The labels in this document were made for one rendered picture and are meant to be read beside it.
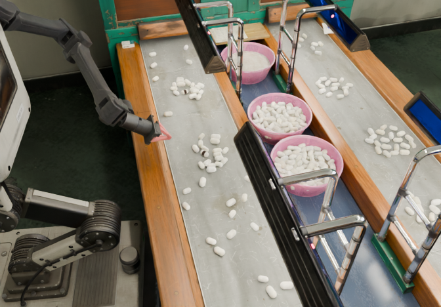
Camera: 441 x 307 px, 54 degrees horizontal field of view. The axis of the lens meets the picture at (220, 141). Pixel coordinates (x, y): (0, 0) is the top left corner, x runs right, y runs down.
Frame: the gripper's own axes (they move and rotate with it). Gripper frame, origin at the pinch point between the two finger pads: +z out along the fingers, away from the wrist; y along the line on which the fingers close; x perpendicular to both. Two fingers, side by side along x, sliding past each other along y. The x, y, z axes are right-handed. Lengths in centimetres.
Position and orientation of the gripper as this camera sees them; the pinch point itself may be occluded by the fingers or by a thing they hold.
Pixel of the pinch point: (168, 137)
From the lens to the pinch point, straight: 160.6
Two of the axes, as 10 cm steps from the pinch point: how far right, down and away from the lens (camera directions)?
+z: 7.4, 3.2, 5.9
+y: -2.7, -6.7, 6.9
